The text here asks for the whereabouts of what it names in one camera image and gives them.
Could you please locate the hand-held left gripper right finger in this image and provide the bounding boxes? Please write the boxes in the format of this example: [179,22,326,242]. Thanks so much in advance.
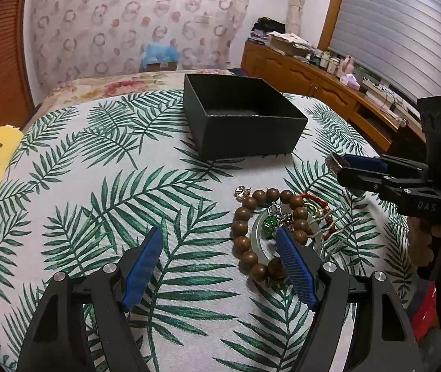
[275,225,424,372]

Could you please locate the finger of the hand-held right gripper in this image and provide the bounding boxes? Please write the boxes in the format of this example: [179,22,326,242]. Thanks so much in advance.
[336,166,435,203]
[342,153,431,181]

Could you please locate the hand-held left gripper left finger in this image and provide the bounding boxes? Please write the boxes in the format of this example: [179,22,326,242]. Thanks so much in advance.
[16,227,164,372]

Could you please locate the small silver jewelry piece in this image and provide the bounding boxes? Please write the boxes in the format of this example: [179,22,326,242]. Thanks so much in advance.
[326,152,346,175]

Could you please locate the black cardboard box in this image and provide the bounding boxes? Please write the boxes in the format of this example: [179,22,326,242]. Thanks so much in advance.
[183,73,309,162]

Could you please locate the person's right hand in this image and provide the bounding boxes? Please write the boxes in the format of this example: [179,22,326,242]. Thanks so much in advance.
[407,217,434,269]

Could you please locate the pale jade bangle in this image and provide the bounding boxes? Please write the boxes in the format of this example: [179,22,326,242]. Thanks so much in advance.
[251,206,338,261]

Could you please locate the white tissue pack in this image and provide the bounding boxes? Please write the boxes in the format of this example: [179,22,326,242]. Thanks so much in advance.
[340,73,364,91]

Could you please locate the green leaf print cloth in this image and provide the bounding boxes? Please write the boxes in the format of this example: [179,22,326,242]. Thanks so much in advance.
[0,89,418,372]

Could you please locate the pink container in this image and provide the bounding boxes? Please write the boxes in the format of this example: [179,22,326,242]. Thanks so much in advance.
[336,56,357,79]

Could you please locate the wooden cabinet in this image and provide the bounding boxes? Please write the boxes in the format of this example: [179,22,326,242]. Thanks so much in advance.
[241,41,427,153]

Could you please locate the grey window blind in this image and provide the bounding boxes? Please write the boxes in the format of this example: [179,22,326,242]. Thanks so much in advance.
[328,0,441,104]

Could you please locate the red bag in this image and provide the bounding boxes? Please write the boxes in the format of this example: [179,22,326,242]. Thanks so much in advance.
[414,282,441,343]

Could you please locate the black folded cloth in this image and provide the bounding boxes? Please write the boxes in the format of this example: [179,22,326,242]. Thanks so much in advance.
[251,17,287,42]

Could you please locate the cream curtain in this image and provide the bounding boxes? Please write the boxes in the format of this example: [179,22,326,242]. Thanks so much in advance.
[283,0,307,36]

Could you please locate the floral blanket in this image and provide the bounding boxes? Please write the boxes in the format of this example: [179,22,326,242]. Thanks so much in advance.
[42,69,244,115]

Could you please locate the blue plastic bag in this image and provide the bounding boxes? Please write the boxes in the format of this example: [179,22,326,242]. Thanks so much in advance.
[141,42,181,71]

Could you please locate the circle print curtain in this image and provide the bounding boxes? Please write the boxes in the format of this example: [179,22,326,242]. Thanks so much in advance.
[30,0,252,91]

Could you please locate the red string bracelet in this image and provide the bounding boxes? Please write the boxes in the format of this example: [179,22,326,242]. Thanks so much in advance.
[297,193,337,219]

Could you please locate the brown wooden bead bracelet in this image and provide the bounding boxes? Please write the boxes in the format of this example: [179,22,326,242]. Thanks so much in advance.
[231,188,314,289]

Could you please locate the wooden window frame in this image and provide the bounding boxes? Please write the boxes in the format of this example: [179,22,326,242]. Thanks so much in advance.
[318,0,350,52]

